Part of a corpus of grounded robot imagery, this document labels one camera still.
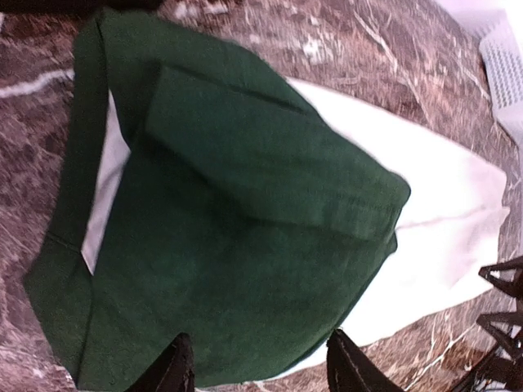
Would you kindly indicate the white and green raglan shirt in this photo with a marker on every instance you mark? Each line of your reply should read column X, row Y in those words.
column 202, row 195

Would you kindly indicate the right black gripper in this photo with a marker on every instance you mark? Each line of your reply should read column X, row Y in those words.
column 497, row 371

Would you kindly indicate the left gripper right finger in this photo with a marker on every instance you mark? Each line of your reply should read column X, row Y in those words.
column 349, row 370

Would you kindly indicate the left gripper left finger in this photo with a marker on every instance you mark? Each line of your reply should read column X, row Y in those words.
column 173, row 370

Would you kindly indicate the white plastic laundry basket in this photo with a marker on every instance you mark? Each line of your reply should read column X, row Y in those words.
column 501, row 51

